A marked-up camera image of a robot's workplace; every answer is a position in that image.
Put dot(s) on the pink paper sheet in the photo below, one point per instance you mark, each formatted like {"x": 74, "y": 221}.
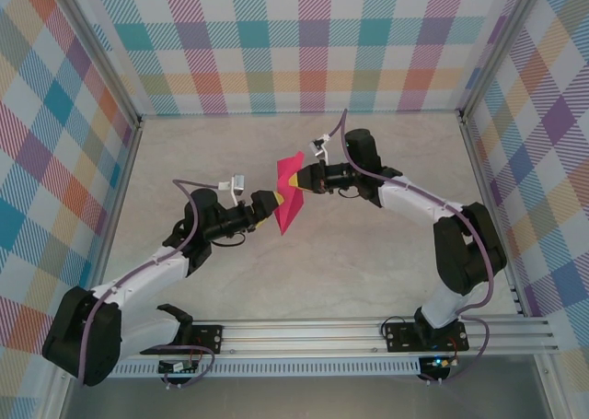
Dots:
{"x": 292, "y": 207}

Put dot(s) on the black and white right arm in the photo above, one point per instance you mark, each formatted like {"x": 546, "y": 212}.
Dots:
{"x": 465, "y": 253}

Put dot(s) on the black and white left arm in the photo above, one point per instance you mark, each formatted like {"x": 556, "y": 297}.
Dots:
{"x": 138, "y": 276}

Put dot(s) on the grey metal panel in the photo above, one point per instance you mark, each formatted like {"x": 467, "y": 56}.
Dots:
{"x": 299, "y": 398}

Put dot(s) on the aluminium side rail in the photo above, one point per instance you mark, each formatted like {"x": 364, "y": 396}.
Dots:
{"x": 492, "y": 207}
{"x": 117, "y": 198}

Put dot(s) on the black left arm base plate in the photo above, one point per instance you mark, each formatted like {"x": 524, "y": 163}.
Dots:
{"x": 209, "y": 338}

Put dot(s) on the aluminium mounting rail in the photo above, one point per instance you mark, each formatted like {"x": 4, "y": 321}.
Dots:
{"x": 299, "y": 338}

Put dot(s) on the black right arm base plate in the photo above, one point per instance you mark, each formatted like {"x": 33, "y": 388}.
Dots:
{"x": 396, "y": 336}

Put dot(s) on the aluminium frame post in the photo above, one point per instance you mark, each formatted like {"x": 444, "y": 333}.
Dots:
{"x": 499, "y": 46}
{"x": 99, "y": 53}

